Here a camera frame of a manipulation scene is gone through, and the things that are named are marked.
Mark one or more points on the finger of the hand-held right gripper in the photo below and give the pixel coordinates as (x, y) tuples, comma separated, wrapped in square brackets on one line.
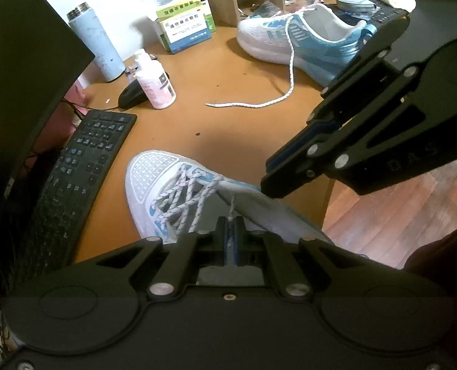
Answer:
[(301, 177), (348, 88)]

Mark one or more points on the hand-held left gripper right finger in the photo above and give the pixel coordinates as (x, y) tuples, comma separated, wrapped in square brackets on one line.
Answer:
[(239, 241)]

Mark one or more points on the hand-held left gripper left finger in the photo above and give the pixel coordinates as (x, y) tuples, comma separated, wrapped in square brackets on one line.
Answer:
[(224, 241)]

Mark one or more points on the white speckled shoelace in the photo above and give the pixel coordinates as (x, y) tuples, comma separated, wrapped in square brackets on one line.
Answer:
[(190, 196), (290, 81)]

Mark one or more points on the green medicine box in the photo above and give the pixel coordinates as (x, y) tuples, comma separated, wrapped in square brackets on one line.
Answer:
[(210, 17)]

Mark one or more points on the black keyboard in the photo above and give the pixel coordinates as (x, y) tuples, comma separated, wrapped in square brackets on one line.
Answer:
[(78, 173)]

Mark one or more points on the white pink plastic bottle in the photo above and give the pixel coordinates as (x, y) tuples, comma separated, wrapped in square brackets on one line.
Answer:
[(157, 84)]

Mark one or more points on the black computer mouse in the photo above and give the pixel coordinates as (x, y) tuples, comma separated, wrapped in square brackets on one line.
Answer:
[(130, 96)]

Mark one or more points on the white blue medicine box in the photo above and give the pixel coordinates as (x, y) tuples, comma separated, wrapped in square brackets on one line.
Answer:
[(184, 27)]

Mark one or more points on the pill blister pack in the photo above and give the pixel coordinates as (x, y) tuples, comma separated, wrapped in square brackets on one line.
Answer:
[(131, 73)]

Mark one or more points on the pink box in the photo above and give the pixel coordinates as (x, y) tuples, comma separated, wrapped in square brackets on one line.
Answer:
[(76, 92)]

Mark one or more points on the light blue water bottle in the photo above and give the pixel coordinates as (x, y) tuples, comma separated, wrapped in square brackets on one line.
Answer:
[(97, 42)]

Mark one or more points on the black curved monitor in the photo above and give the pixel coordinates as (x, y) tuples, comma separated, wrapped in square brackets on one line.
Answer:
[(16, 96)]

